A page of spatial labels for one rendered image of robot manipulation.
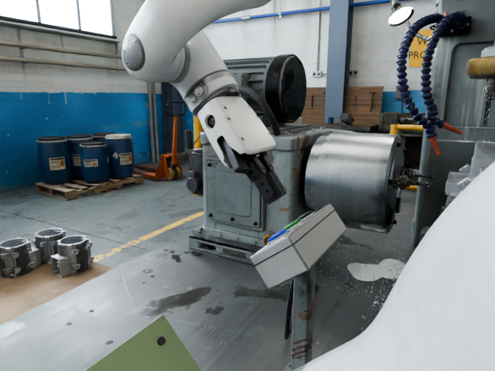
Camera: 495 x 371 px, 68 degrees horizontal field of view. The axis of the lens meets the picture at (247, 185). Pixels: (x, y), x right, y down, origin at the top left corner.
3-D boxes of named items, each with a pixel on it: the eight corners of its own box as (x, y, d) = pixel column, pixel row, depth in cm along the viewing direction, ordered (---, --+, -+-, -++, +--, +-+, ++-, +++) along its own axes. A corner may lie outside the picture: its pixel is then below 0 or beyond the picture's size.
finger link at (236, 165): (225, 158, 50) (254, 176, 53) (223, 121, 55) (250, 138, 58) (219, 163, 50) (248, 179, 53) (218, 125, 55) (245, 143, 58)
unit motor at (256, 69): (222, 186, 131) (219, 62, 122) (309, 199, 115) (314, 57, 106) (173, 204, 110) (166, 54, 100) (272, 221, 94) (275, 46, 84)
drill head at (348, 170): (293, 202, 122) (295, 126, 116) (413, 221, 104) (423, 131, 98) (256, 224, 101) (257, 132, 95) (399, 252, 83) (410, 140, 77)
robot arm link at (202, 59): (203, 69, 51) (240, 71, 59) (156, -6, 53) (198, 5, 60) (170, 106, 56) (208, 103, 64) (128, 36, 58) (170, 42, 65)
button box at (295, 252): (313, 246, 63) (297, 220, 64) (348, 229, 59) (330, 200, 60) (267, 291, 49) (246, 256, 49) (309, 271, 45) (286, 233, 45)
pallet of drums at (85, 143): (111, 177, 602) (107, 131, 585) (144, 183, 558) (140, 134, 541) (35, 191, 506) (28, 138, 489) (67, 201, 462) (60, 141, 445)
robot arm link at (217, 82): (207, 68, 52) (218, 86, 51) (240, 72, 59) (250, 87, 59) (172, 105, 56) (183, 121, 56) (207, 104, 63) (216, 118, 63)
